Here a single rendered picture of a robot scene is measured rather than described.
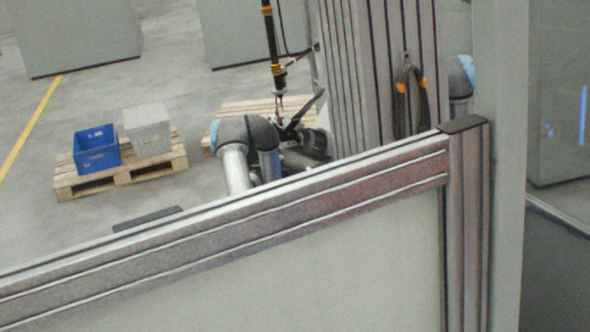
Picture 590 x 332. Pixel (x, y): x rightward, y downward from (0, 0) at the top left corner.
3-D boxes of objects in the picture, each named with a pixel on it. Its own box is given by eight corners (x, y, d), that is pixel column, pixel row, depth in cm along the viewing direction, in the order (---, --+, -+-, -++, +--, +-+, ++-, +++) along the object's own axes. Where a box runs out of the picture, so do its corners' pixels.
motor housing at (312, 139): (294, 169, 303) (273, 160, 296) (317, 128, 300) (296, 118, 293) (314, 187, 283) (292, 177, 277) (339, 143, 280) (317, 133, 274)
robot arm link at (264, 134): (275, 102, 224) (288, 202, 254) (245, 108, 223) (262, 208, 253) (280, 119, 215) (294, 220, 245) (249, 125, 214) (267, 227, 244)
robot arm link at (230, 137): (278, 249, 195) (245, 107, 219) (232, 259, 193) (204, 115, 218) (279, 261, 206) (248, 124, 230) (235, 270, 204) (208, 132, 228)
